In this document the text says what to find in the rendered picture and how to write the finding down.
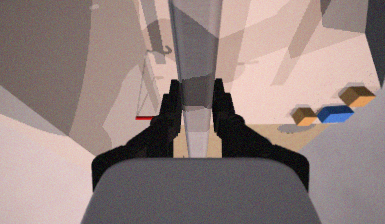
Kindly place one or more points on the beige flat wall panel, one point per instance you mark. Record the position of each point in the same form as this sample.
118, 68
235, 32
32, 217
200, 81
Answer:
74, 74

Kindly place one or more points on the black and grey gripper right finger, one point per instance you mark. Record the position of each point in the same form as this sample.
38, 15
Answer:
238, 138

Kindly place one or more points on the brown cube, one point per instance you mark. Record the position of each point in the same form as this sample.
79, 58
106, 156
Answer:
304, 116
356, 96

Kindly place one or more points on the grey bar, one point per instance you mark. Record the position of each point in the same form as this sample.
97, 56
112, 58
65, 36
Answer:
195, 28

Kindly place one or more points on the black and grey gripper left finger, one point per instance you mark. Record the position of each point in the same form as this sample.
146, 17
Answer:
157, 138

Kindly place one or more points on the blue box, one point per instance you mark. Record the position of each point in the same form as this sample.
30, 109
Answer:
333, 114

